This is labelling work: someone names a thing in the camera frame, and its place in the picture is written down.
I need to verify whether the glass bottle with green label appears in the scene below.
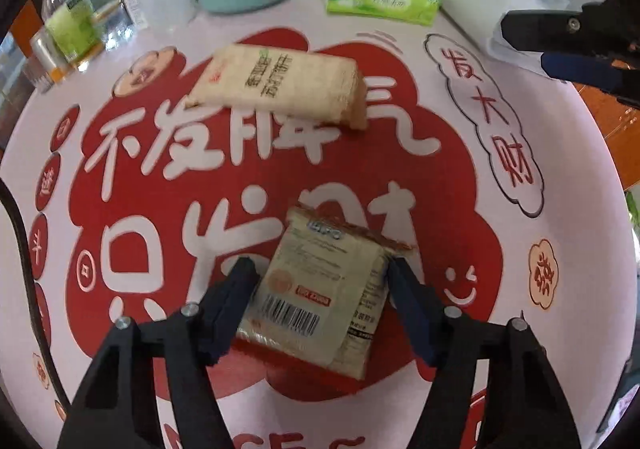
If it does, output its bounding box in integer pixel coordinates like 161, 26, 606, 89
41, 0, 107, 66

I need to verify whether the wooden cabinet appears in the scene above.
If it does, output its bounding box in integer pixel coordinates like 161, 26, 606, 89
572, 79, 640, 174

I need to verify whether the printed red and white tablecloth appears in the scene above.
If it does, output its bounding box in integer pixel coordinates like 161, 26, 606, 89
0, 0, 640, 449

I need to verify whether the long beige cracker packet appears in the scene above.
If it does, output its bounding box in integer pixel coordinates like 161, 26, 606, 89
184, 43, 369, 131

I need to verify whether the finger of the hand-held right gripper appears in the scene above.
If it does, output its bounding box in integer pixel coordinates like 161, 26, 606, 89
500, 0, 640, 58
541, 52, 640, 106

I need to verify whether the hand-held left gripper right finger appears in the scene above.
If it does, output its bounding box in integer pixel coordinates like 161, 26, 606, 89
386, 255, 584, 449

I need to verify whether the small glass jar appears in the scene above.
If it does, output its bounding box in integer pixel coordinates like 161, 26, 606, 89
94, 3, 135, 48

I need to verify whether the metal tin can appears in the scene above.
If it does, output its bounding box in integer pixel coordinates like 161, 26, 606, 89
27, 26, 69, 80

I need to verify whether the small white pill bottle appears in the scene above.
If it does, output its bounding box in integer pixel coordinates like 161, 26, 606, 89
118, 0, 149, 30

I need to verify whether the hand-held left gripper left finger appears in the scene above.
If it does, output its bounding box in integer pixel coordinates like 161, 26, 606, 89
56, 258, 262, 449

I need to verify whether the small square biscuit packet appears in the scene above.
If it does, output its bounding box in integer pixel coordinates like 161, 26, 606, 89
234, 205, 417, 384

